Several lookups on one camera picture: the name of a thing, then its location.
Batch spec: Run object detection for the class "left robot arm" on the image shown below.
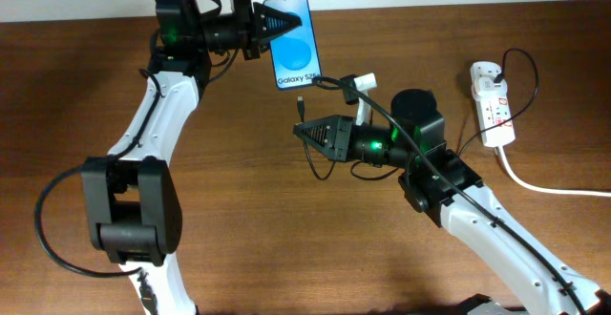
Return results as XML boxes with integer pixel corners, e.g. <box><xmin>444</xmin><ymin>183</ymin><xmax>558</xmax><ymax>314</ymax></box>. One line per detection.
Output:
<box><xmin>81</xmin><ymin>0</ymin><xmax>302</xmax><ymax>314</ymax></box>

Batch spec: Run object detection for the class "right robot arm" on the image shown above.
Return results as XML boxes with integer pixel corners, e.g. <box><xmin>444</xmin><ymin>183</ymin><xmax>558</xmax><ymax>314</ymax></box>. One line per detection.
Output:
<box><xmin>293</xmin><ymin>89</ymin><xmax>610</xmax><ymax>314</ymax></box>

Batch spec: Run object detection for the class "blue screen Samsung smartphone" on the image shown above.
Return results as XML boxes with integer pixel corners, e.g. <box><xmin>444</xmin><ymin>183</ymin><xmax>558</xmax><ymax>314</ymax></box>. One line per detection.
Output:
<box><xmin>263</xmin><ymin>0</ymin><xmax>321</xmax><ymax>91</ymax></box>

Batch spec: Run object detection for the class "white power strip cord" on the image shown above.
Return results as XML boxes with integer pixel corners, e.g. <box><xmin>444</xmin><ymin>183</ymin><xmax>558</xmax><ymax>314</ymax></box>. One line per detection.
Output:
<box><xmin>495</xmin><ymin>145</ymin><xmax>611</xmax><ymax>199</ymax></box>

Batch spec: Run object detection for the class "white USB charger adapter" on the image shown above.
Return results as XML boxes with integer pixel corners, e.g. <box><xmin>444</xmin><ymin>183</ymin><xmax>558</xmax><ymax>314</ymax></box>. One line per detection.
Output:
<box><xmin>470</xmin><ymin>61</ymin><xmax>508</xmax><ymax>101</ymax></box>

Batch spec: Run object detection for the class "black USB charging cable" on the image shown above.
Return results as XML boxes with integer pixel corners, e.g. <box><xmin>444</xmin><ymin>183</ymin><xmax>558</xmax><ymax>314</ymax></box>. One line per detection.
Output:
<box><xmin>296</xmin><ymin>48</ymin><xmax>540</xmax><ymax>182</ymax></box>

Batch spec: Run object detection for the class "white power strip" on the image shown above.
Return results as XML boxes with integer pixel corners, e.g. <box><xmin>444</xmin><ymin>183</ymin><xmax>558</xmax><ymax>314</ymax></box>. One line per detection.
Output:
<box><xmin>469</xmin><ymin>61</ymin><xmax>516</xmax><ymax>149</ymax></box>

